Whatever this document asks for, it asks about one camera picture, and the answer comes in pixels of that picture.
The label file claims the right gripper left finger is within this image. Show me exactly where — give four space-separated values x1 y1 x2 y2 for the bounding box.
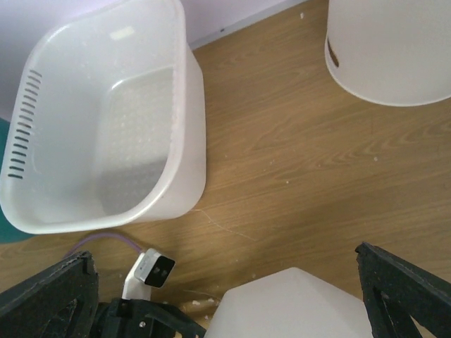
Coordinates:
1 251 99 337

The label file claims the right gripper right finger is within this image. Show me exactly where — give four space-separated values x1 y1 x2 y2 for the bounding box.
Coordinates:
355 242 450 337

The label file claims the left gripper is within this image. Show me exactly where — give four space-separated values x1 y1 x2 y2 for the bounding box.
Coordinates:
89 298 206 338

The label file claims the white faceted bin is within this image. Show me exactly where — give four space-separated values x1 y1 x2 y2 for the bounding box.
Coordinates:
205 268 372 338

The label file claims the white rectangular basin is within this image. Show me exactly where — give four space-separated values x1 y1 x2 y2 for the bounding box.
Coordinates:
1 1 206 234

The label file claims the large white round bin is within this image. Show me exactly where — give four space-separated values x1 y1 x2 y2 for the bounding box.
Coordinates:
324 1 450 107

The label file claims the teal plastic bin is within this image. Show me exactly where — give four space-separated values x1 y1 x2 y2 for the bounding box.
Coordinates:
0 119 33 244

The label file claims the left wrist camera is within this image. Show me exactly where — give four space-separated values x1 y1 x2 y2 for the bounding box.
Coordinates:
121 249 175 301

